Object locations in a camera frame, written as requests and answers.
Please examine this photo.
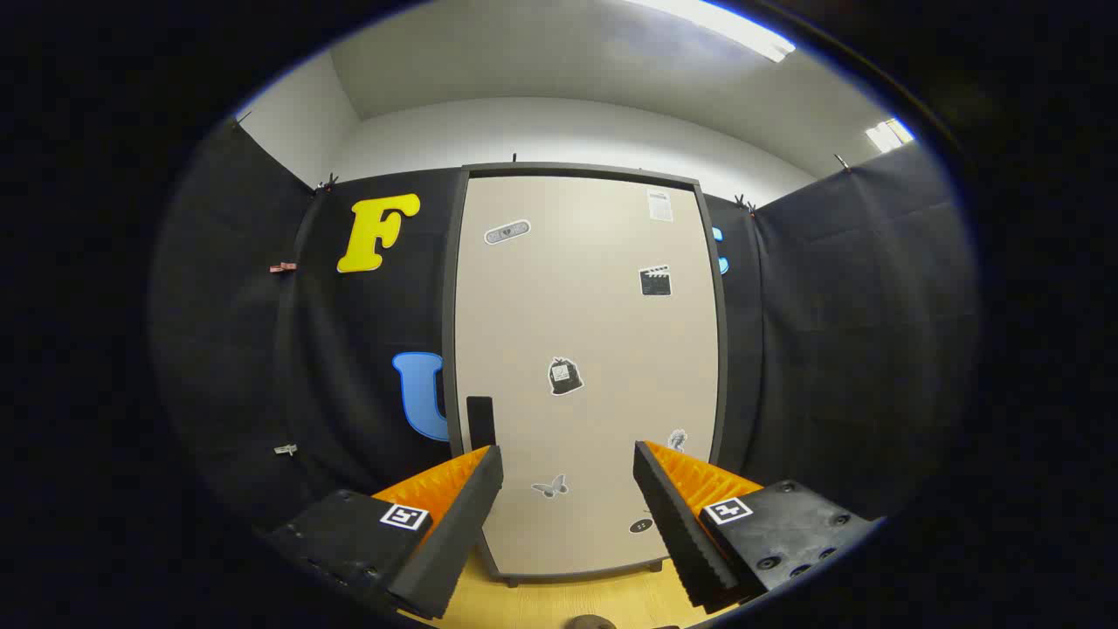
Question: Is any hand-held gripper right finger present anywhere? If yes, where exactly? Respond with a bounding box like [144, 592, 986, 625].
[631, 439, 881, 614]

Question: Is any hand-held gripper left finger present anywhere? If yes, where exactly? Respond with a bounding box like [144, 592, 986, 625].
[260, 444, 506, 621]

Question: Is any black door handle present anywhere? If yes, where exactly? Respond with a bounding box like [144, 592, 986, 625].
[466, 396, 497, 452]

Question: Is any beige shoe cabinet door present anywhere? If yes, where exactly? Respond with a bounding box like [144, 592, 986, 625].
[454, 175, 722, 577]

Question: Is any dark grey shoe cabinet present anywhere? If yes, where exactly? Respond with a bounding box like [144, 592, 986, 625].
[441, 162, 730, 588]

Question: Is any small ceiling light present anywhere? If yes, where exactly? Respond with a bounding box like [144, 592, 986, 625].
[865, 118, 915, 154]

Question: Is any long ceiling light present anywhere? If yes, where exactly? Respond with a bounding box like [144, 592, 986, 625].
[625, 0, 797, 64]

